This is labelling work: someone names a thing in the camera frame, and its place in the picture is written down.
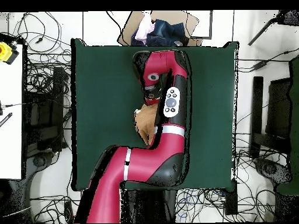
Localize black power adapter with cable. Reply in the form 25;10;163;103
238;47;299;72

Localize green cloth covered stand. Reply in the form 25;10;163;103
276;54;299;195

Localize cardboard box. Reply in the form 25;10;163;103
116;10;204;47

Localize black cable bundle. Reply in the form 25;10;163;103
177;139;281;222

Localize black power strip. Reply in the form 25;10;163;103
64;201;74;223

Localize blue jeans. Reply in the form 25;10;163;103
130;19;190;47

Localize pale pink garment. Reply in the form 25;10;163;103
134;12;155;44

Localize black cable tangle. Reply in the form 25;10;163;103
8;11;72;108

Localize black label strip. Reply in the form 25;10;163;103
0;112;13;128

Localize black metal frame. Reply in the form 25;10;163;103
24;66;71;153
248;76;293;159

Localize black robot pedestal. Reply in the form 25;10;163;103
120;188;177;223

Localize white desk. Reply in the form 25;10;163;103
0;44;24;180

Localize tan terry towel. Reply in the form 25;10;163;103
134;103;159;146

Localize dark green table cloth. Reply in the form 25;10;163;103
71;38;239;192

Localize black tripod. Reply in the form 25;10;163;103
248;9;299;46

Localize yellow emergency stop button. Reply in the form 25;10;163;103
0;41;20;65

